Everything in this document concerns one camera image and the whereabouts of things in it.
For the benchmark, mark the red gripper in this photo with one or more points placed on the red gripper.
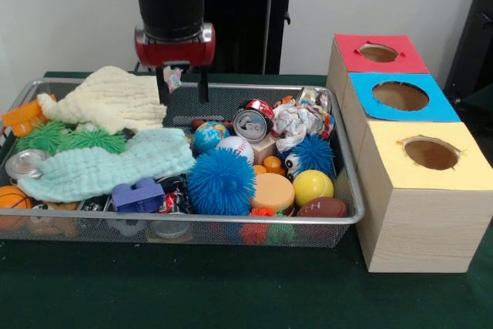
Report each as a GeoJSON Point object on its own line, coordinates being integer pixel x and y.
{"type": "Point", "coordinates": [175, 51]}

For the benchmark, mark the cream knitted cloth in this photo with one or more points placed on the cream knitted cloth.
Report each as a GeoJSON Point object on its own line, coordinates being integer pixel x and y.
{"type": "Point", "coordinates": [111, 101]}

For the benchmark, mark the large green spiky ball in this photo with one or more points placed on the large green spiky ball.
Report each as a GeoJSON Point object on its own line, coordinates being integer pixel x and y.
{"type": "Point", "coordinates": [96, 140]}

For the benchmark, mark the light blue knitted cloth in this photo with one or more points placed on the light blue knitted cloth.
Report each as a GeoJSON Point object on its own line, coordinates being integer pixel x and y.
{"type": "Point", "coordinates": [115, 167]}

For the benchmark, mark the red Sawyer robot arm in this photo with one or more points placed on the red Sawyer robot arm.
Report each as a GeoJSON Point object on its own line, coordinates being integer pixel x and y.
{"type": "Point", "coordinates": [169, 1]}

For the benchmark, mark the shallow clear mesh bin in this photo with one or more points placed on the shallow clear mesh bin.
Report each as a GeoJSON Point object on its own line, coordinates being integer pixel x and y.
{"type": "Point", "coordinates": [192, 217]}

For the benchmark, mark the blue globe print ball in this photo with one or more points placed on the blue globe print ball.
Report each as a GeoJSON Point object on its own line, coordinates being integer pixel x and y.
{"type": "Point", "coordinates": [208, 136]}

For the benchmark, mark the red soda can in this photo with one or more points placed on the red soda can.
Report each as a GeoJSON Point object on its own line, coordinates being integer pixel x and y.
{"type": "Point", "coordinates": [250, 125]}

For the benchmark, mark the white toy baseball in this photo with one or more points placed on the white toy baseball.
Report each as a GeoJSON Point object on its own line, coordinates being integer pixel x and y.
{"type": "Point", "coordinates": [239, 148]}

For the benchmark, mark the large blue spiky ball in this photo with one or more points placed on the large blue spiky ball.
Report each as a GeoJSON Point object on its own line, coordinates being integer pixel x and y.
{"type": "Point", "coordinates": [221, 182]}

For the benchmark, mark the purple plastic block toy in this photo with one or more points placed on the purple plastic block toy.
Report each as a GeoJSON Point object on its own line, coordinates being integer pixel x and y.
{"type": "Point", "coordinates": [138, 196]}

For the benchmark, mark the small blue spiky ball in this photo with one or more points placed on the small blue spiky ball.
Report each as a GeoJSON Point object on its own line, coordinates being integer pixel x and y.
{"type": "Point", "coordinates": [316, 152]}

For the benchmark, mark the yellow ball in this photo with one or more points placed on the yellow ball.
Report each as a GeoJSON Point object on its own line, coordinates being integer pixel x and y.
{"type": "Point", "coordinates": [312, 187]}

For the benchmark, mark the orange plastic toy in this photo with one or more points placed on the orange plastic toy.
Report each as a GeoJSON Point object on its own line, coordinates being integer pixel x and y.
{"type": "Point", "coordinates": [19, 117]}

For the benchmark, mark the brown toy football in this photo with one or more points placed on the brown toy football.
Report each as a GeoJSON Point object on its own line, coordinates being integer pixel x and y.
{"type": "Point", "coordinates": [322, 207]}

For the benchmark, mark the orange toy basketball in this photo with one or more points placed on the orange toy basketball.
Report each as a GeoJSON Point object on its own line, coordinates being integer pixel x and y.
{"type": "Point", "coordinates": [13, 200]}

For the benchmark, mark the black panel stand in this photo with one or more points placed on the black panel stand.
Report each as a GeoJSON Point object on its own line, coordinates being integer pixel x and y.
{"type": "Point", "coordinates": [473, 36]}

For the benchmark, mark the dark green side table cloth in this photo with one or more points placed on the dark green side table cloth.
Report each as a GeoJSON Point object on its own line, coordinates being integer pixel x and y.
{"type": "Point", "coordinates": [481, 98]}

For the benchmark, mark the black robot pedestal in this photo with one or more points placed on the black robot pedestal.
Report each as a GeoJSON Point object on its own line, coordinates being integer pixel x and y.
{"type": "Point", "coordinates": [246, 17]}

